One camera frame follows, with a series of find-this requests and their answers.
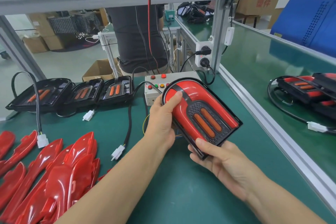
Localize person's left hand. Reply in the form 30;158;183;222
143;91;183;151

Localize person's right hand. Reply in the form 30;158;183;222
188;138;263;201

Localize pile of black lamp housings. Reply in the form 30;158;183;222
5;71;136;161

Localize person's left forearm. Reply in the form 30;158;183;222
55;140;163;224

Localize beige test button box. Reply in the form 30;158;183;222
144;71;203;106

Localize low open cardboard carton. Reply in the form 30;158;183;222
81;58;119;82

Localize white power strip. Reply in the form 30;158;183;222
195;37;215;70

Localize white metal stand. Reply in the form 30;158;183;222
99;31;119;77

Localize pile of red lens covers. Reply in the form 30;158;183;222
0;130;113;224

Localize large cardboard box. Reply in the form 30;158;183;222
29;12;66;51

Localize black mesh basket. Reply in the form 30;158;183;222
50;12;98;35

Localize small cardboard box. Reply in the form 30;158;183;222
22;35;49;54

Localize blue plastic crate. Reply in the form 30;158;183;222
270;0;336;58

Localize red power cable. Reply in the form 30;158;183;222
147;0;162;72

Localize white switch box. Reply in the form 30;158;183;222
225;26;235;46

